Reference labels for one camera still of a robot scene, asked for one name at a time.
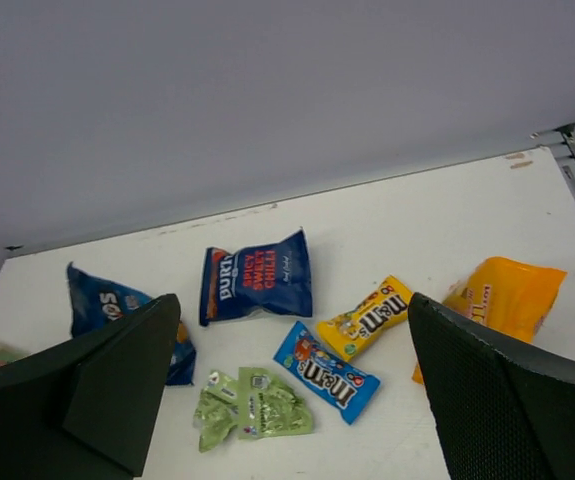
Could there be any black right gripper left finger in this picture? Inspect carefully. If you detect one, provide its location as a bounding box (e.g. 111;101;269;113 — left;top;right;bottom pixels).
0;294;181;479

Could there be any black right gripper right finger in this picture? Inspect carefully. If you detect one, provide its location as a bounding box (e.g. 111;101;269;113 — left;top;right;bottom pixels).
408;293;575;479

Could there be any large orange snack bag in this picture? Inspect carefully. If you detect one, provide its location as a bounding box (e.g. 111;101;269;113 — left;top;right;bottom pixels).
411;256;568;385

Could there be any yellow M&M's packet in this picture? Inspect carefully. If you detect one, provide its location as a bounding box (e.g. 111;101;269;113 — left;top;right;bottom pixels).
316;276;413;362

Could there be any light blue M&M's packet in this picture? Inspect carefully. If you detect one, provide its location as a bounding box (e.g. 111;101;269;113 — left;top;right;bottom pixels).
273;321;381;425

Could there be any green snack packet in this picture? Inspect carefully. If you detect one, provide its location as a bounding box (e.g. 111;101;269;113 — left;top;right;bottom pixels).
193;367;314;453

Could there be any dark blue Burts crisps bag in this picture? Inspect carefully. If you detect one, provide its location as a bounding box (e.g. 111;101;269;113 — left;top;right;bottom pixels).
199;229;313;327

